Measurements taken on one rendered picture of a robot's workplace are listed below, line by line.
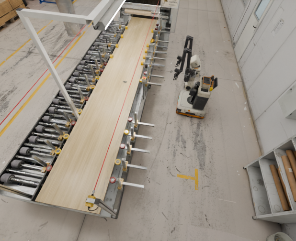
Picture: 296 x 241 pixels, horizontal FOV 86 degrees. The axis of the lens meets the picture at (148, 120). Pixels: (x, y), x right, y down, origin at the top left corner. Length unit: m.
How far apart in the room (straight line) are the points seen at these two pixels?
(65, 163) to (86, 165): 0.29
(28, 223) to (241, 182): 3.73
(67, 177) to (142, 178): 1.35
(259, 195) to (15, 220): 4.06
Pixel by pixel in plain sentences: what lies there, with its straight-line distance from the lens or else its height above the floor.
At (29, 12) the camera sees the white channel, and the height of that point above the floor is 2.45.
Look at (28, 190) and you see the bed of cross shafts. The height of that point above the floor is 0.71.
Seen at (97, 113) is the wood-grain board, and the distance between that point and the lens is 2.83.
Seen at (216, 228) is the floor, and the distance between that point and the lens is 3.30.
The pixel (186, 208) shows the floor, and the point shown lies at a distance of 3.18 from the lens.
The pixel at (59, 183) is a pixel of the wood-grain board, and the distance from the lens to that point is 2.46.
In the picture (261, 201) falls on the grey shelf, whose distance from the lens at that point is 3.60.
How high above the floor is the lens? 3.07
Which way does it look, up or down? 55 degrees down
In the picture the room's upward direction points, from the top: 4 degrees clockwise
